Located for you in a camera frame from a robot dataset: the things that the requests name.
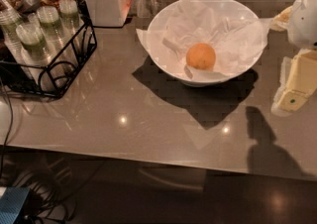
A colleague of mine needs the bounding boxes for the black cable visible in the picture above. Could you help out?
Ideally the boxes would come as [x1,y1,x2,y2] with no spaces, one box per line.
[0,78,100,224]

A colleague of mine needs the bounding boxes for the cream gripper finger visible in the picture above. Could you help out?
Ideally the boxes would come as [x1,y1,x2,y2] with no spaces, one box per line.
[269,6,292,32]
[271,49,317,117]

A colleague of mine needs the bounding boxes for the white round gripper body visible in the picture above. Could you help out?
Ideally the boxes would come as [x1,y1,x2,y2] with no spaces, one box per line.
[287,0,317,50]

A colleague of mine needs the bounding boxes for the white paper sheet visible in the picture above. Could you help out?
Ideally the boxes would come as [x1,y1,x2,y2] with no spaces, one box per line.
[136,0,273,83]

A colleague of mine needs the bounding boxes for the black wire rack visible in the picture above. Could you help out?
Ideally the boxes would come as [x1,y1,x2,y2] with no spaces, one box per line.
[0,0,97,98]

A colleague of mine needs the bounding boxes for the orange fruit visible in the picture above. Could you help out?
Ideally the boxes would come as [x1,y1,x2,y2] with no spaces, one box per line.
[186,43,216,70]

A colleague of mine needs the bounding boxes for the blue box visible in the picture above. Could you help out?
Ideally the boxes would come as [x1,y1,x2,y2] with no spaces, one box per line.
[0,187,29,224]

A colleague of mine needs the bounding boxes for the white bowl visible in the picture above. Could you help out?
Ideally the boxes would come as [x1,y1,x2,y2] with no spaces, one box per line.
[146,0,264,88]

